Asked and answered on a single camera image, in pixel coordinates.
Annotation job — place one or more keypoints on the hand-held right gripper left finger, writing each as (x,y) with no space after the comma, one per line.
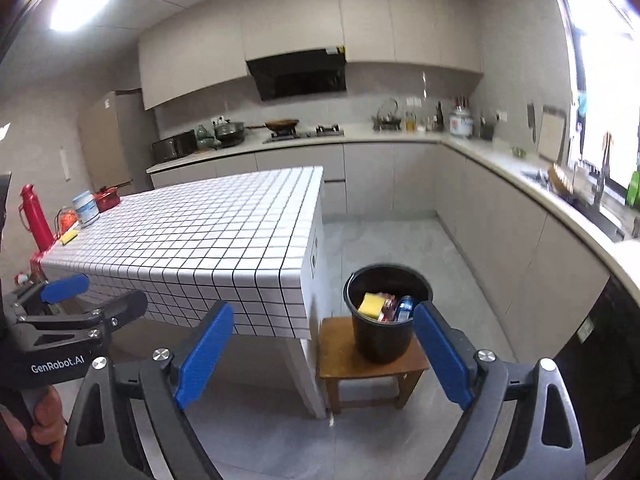
(205,355)

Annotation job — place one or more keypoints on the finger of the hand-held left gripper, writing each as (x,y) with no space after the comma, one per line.
(65,287)
(127,307)

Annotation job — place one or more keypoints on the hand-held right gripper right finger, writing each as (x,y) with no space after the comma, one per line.
(442,355)

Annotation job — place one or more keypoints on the black bucket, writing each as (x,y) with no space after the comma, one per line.
(385,340)

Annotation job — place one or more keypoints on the blue snack packet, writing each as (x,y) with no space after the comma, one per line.
(404,307)

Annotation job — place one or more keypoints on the large yellow sponge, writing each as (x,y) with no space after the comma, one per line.
(371,306)

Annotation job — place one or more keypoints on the person's left hand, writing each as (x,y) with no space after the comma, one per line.
(47,420)

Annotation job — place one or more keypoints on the small yellow scouring sponge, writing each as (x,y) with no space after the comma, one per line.
(69,237)

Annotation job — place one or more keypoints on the orange net bag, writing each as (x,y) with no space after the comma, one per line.
(66,220)

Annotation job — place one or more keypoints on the red thermos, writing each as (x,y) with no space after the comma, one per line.
(35,215)

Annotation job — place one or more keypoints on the white and blue jar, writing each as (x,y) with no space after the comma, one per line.
(86,210)

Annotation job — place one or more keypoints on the wooden stool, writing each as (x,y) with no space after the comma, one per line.
(350,355)

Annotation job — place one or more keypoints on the red pot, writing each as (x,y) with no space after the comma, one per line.
(107,200)

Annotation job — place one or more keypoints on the white table base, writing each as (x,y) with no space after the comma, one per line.
(307,375)

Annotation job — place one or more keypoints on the beige refrigerator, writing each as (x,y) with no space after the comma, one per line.
(115,145)

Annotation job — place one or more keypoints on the kitchen counter with cabinets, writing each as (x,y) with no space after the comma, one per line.
(500,210)

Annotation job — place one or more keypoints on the black built-in appliance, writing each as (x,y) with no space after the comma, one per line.
(605,360)

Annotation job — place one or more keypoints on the black microwave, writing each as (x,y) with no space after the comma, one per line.
(174,146)

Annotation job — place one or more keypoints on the teal ceramic jar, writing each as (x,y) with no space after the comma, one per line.
(204,139)

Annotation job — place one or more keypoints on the grey pot with lid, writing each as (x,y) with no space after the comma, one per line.
(230,132)

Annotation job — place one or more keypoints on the kitchen sink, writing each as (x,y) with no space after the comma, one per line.
(595,215)

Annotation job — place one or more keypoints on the wooden dish rack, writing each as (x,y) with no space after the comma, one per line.
(561,179)

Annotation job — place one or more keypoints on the black utensil container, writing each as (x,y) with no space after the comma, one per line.
(487,129)

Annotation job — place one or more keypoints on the white rice cooker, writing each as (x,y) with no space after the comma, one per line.
(461,124)

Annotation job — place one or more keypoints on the orange oil bottle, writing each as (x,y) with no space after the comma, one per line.
(410,122)

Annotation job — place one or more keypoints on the dark glass bottle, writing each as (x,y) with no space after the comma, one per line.
(440,119)

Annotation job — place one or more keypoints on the wok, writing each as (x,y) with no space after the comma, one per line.
(280,124)

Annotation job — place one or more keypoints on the gas stove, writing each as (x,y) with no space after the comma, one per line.
(305,135)

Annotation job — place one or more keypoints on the metal kettle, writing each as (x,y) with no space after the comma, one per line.
(387,119)

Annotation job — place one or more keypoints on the sink faucet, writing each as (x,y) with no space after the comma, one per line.
(602,170)

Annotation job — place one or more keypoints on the cutting board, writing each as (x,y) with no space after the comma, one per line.
(551,135)

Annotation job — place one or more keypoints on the cleaver knife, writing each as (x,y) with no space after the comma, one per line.
(531,122)

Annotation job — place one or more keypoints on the green bottle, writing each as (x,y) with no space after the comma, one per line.
(635,190)

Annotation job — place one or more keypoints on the ceiling light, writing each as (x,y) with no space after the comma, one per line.
(82,2)

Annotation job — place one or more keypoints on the blue hanging cloth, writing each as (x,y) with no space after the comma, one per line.
(582,104)

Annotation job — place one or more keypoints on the black range hood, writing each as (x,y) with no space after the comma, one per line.
(300,77)

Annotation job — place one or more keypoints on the beige upper cabinets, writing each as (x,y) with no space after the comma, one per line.
(300,25)

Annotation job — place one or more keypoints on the window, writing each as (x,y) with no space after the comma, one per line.
(605,60)

